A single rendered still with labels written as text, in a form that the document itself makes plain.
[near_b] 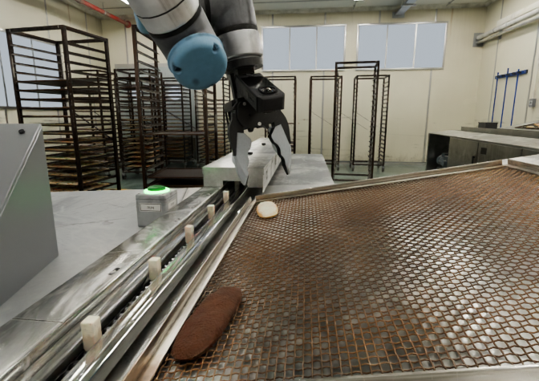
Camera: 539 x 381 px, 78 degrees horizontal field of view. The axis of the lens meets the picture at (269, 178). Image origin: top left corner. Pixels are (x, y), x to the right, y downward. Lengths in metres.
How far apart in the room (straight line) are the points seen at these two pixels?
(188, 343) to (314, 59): 7.37
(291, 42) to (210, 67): 7.17
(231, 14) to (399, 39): 7.30
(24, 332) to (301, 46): 7.39
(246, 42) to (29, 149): 0.38
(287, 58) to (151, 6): 7.16
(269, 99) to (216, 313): 0.31
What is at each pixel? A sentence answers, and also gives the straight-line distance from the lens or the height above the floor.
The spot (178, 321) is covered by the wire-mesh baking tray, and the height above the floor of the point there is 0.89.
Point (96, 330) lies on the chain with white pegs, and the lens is 0.40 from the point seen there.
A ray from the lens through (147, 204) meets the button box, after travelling 0.78.
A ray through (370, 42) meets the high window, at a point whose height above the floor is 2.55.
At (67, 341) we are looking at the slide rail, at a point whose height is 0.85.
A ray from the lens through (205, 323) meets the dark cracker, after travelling 0.29.
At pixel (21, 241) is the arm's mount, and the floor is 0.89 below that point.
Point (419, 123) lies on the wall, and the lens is 7.84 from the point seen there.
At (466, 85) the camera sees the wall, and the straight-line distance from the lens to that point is 8.17.
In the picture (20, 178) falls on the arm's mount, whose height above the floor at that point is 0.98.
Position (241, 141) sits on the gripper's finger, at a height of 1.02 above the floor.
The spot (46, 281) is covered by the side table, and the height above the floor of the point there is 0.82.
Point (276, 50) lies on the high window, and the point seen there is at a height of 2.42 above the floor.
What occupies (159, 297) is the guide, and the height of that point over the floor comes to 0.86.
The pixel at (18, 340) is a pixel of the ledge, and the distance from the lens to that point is 0.41.
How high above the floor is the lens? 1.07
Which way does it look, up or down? 11 degrees down
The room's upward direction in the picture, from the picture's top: straight up
